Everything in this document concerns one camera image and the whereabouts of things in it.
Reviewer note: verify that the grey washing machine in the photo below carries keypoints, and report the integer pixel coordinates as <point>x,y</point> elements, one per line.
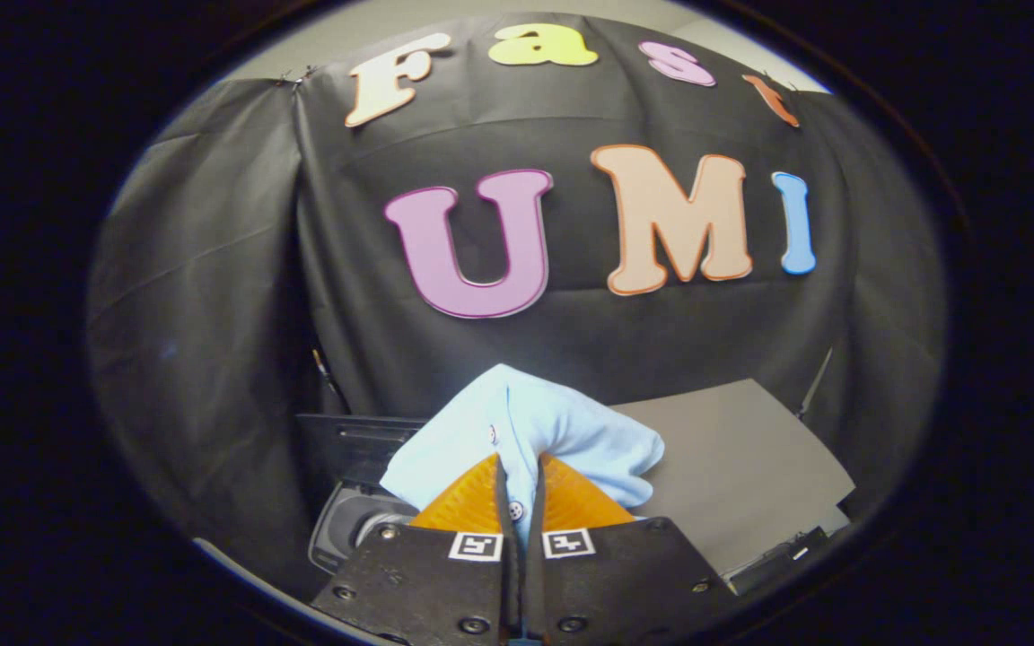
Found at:
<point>346,534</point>

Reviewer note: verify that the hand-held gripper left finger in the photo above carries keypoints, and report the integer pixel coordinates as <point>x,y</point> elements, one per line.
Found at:
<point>427,583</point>

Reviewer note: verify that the black backdrop cloth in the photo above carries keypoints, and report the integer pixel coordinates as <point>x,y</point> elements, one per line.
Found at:
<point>571,341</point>

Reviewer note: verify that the light blue shirt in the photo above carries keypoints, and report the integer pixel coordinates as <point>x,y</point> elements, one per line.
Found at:
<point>526,413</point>

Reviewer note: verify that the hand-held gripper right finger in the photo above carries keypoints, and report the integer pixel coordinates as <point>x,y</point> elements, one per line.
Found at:
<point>625,583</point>

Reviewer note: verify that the thin backdrop stand pole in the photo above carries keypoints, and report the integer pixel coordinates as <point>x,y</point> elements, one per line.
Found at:
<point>815,386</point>

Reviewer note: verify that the beige cabinet with grey top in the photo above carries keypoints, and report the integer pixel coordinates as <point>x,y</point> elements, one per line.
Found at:
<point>732,467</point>

